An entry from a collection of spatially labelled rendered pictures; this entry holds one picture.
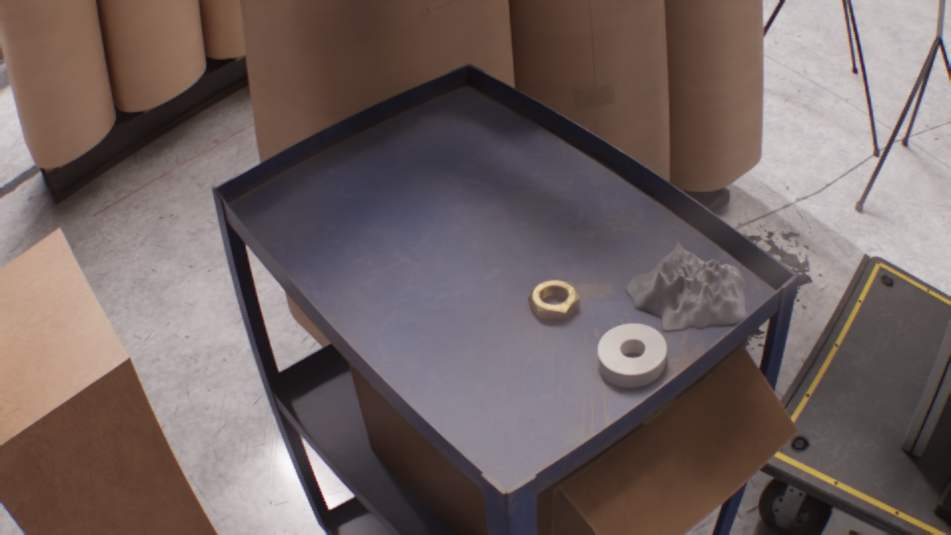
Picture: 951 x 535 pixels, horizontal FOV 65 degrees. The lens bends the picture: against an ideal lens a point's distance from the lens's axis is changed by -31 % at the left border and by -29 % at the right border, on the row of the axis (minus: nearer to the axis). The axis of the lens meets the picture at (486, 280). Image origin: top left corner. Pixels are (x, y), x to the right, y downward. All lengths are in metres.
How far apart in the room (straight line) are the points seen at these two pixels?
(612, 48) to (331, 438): 0.89
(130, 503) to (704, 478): 0.72
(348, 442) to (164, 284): 1.32
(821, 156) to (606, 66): 1.33
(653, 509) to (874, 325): 1.05
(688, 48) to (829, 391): 0.87
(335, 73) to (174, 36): 1.65
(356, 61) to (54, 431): 0.80
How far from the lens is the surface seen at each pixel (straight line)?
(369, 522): 1.83
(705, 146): 2.32
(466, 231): 1.18
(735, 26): 2.22
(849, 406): 1.78
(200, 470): 2.16
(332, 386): 1.54
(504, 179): 1.26
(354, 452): 1.45
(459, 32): 1.57
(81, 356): 1.11
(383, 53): 1.50
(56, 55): 2.94
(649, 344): 1.02
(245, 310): 1.39
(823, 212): 2.78
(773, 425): 1.12
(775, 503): 1.89
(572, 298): 1.07
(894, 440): 1.75
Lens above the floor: 1.61
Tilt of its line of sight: 41 degrees down
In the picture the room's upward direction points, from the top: 5 degrees counter-clockwise
